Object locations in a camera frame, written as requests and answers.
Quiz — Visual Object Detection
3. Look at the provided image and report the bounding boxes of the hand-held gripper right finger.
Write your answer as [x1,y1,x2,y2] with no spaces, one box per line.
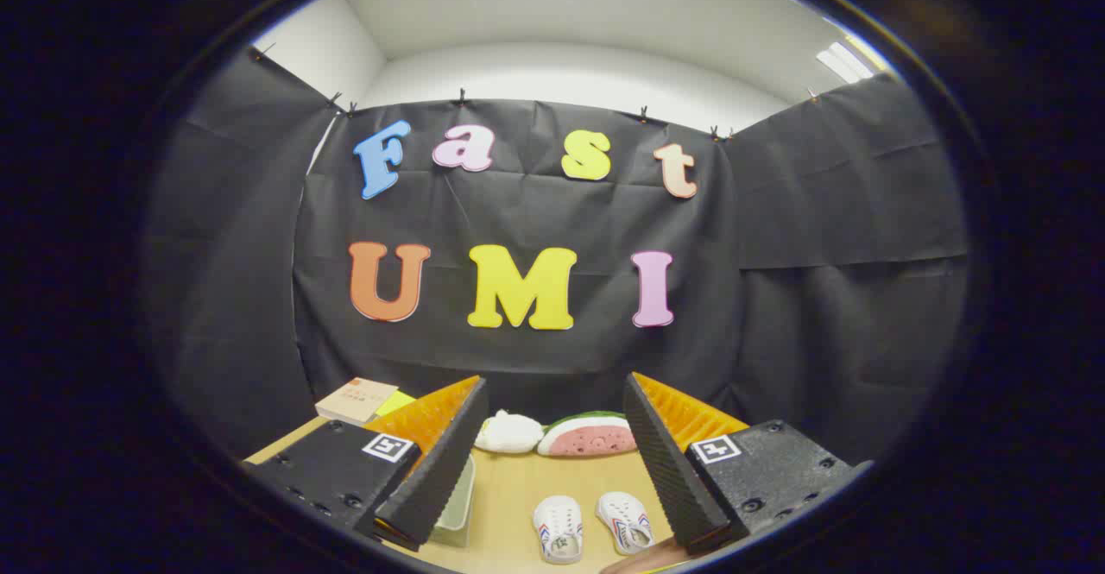
[622,372,874,557]

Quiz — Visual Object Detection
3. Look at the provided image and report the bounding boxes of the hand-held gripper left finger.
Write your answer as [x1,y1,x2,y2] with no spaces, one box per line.
[244,375,489,552]

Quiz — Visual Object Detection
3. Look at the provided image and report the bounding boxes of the beige fabric storage box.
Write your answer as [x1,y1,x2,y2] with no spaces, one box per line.
[429,453,477,549]

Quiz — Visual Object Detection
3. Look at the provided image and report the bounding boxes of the white canvas shoe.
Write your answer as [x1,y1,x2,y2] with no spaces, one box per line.
[596,491,654,556]
[533,495,584,565]

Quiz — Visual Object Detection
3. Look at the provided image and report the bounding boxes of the white plush toy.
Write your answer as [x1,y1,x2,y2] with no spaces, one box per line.
[474,410,546,455]

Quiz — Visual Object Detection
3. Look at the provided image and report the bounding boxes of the yellow book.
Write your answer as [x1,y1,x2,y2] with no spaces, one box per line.
[373,390,417,419]

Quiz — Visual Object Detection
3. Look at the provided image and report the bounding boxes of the watermelon slice plush toy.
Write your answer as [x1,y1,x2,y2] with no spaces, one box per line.
[537,411,638,457]

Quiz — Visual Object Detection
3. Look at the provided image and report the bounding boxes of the tan book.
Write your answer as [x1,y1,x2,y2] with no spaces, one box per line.
[315,377,400,426]

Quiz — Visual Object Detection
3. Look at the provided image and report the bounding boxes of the small ceiling light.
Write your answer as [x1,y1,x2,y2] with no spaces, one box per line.
[816,41,877,85]

